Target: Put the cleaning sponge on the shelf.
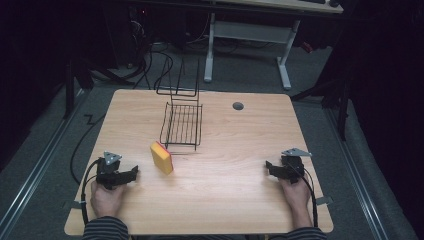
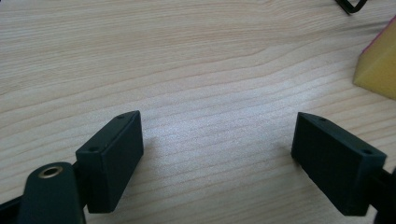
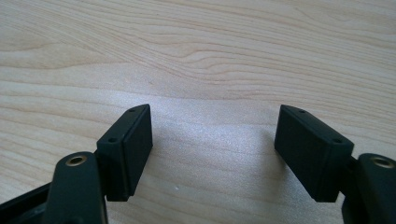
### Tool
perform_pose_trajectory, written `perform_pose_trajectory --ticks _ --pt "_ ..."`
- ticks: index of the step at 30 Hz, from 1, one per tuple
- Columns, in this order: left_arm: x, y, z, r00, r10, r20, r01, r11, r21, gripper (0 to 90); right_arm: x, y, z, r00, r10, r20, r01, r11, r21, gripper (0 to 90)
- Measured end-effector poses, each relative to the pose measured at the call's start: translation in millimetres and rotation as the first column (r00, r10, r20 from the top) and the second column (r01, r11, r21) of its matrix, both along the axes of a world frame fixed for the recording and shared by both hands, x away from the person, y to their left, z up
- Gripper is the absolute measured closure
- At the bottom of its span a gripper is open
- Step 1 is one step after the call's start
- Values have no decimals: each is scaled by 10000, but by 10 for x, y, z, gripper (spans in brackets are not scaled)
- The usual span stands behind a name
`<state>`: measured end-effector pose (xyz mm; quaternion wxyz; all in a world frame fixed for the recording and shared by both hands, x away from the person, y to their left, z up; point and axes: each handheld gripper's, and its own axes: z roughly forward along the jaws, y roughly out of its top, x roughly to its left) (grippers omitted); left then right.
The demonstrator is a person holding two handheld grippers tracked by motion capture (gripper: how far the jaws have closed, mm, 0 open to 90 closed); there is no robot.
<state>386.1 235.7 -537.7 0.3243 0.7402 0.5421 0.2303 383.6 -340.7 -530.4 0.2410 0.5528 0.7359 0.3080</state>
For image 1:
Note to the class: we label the person's left hand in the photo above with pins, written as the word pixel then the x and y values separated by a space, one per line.
pixel 106 200

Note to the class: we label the black computer tower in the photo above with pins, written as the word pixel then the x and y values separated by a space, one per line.
pixel 128 33

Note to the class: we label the black metal stand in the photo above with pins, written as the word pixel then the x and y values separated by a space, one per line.
pixel 69 90
pixel 342 110

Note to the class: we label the red object under desk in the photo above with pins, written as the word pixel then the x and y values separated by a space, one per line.
pixel 307 47

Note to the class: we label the metal floor rail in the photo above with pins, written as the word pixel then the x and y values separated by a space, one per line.
pixel 360 180
pixel 36 166

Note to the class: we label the yellow sponge with red side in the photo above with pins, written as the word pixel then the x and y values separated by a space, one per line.
pixel 162 158

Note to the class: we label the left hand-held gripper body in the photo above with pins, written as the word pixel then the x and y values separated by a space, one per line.
pixel 108 173

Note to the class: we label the black computer mouse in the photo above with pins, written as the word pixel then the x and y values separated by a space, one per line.
pixel 334 3

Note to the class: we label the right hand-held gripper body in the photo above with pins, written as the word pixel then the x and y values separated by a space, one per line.
pixel 293 166

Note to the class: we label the white-framed wooden desk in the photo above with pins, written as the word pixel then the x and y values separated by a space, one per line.
pixel 253 31

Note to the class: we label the person's right hand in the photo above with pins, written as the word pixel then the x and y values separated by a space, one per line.
pixel 295 195

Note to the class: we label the grey tape strip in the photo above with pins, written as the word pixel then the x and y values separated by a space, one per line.
pixel 324 200
pixel 73 204

